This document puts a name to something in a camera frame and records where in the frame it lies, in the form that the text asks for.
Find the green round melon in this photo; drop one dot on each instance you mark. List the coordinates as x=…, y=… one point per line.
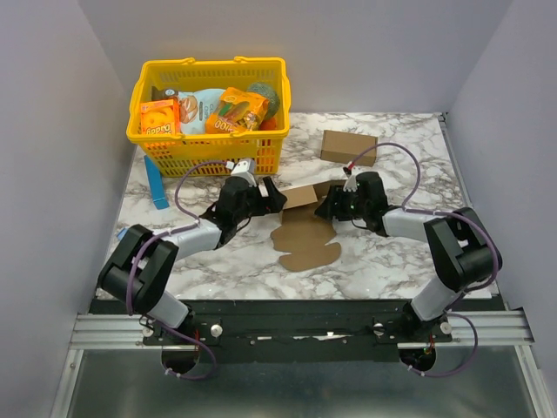
x=265, y=90

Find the orange candy bag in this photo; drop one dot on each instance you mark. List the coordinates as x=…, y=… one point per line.
x=236, y=112

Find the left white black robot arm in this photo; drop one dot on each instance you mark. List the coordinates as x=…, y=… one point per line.
x=138, y=270

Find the yellow plastic shopping basket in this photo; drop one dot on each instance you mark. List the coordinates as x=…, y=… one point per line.
x=173, y=154

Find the tall blue box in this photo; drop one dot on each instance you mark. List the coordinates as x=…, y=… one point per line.
x=156, y=185

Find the small orange fruit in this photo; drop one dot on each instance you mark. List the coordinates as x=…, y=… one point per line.
x=268, y=125

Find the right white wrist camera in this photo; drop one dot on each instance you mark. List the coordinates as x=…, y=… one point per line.
x=351, y=174

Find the orange Daddy snack box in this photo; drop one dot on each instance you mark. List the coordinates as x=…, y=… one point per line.
x=160, y=117

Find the light blue chips bag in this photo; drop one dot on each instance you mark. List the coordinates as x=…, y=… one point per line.
x=194, y=107

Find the small blue flat box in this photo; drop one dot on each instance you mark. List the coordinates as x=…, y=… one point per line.
x=122, y=233

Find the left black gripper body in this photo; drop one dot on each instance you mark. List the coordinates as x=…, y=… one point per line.
x=257, y=204

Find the brown cardboard box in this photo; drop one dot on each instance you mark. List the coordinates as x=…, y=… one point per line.
x=304, y=239
x=343, y=147

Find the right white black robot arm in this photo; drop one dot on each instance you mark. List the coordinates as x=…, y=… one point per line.
x=463, y=253

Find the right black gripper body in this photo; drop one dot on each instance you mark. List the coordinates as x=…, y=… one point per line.
x=336, y=205

